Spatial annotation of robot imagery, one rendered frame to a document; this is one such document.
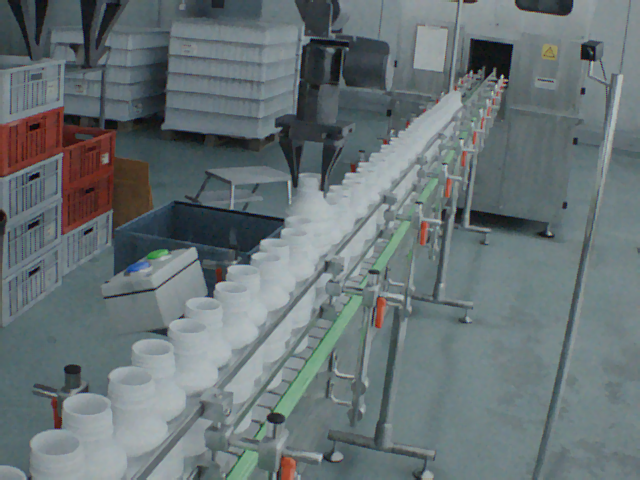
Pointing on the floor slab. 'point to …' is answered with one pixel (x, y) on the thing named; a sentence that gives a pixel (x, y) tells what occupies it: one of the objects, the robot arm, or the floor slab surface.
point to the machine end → (407, 85)
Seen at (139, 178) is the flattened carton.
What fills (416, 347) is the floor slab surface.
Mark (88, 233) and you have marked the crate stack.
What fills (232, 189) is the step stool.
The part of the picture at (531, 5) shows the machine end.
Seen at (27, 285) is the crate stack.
